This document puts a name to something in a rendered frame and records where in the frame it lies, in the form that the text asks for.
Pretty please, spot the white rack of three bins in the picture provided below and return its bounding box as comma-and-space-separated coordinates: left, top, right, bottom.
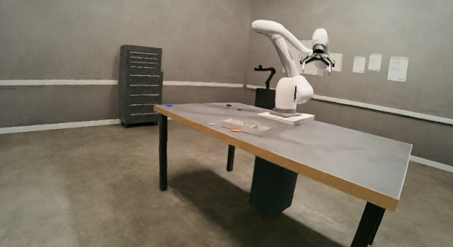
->
222, 119, 271, 137

